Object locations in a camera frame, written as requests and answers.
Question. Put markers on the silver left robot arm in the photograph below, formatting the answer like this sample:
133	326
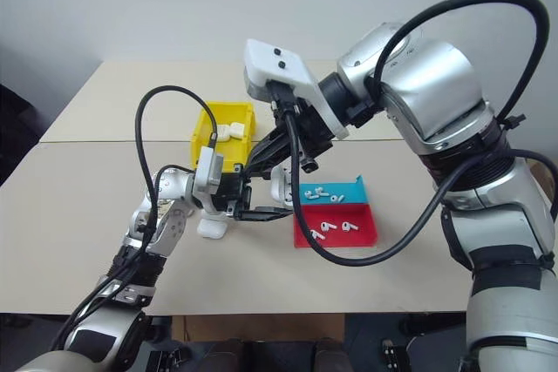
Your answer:
170	184

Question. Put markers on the brown cardboard box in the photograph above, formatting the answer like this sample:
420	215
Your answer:
261	328
542	176

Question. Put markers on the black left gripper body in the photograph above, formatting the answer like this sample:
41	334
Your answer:
233	191

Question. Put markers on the blue plastic tray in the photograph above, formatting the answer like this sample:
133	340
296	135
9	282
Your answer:
353	191

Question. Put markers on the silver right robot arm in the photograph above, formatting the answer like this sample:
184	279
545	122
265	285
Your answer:
436	84

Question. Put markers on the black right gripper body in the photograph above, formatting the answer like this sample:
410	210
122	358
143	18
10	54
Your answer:
311	128

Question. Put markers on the yellow plastic bin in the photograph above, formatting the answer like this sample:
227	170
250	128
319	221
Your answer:
205	121

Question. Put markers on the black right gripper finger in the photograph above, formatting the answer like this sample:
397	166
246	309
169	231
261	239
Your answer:
270	143
272	158

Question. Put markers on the dark brown rounded shape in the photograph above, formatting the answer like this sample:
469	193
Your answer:
330	354
224	354

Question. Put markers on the black bulky object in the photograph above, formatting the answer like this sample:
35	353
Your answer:
17	137

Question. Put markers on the red plastic tray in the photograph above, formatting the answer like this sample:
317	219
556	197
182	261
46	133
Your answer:
364	219

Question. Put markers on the white earbud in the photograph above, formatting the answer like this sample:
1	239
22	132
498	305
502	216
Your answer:
336	199
310	195
326	227
317	234
348	227
321	192

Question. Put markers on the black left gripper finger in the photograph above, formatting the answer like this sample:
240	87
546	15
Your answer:
259	174
261	214

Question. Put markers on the black bracket with screws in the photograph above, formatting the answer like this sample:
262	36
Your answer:
394	356
168	359

